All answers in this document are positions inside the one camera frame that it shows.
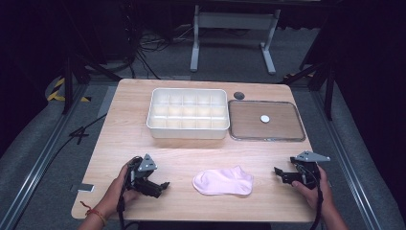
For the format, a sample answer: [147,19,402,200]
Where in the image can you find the transparent flat box lid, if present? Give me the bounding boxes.
[227,99,306,143]

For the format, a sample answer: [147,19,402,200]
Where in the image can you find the yellow black floor tape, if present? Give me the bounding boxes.
[46,77,92,104]

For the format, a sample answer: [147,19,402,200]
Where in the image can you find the white divided storage box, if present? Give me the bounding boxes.
[146,87,231,140]

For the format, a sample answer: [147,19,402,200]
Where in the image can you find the black floor cable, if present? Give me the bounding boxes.
[47,112,108,167]

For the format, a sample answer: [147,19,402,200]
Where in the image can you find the pink sock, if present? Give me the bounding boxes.
[192,165,255,196]

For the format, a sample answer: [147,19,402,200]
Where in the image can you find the bundle of black cables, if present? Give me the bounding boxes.
[125,18,195,81]

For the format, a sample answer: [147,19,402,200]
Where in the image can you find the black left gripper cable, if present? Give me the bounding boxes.
[116,156,143,230]

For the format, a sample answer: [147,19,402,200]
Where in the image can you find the aluminium floor rail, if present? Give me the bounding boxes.
[309,90,382,230]
[0,83,89,230]

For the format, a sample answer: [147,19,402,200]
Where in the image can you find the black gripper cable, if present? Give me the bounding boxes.
[301,164,325,230]
[116,156,143,230]

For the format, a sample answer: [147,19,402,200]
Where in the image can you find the black metal stand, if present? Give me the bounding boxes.
[280,54,337,122]
[61,52,123,115]

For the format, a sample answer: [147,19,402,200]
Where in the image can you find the white metal stand frame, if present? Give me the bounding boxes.
[190,4,282,76]

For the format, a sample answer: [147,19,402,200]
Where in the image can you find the person's left hand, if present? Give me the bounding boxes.
[101,162,142,215]

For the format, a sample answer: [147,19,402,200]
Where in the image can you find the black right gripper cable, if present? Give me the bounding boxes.
[301,164,325,230]

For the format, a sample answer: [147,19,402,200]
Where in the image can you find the red string bracelet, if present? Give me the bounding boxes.
[79,200,107,226]

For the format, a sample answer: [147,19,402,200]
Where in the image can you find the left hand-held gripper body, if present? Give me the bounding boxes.
[125,153,159,194]

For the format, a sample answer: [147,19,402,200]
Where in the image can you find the person's right hand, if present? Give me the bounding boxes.
[291,166,335,219]

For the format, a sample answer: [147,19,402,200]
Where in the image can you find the grey tape piece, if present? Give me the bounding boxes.
[70,183,96,194]

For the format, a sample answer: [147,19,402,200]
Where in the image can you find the black tape floor mark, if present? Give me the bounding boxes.
[69,126,91,146]

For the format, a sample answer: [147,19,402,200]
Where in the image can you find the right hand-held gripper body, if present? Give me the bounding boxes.
[288,150,331,190]

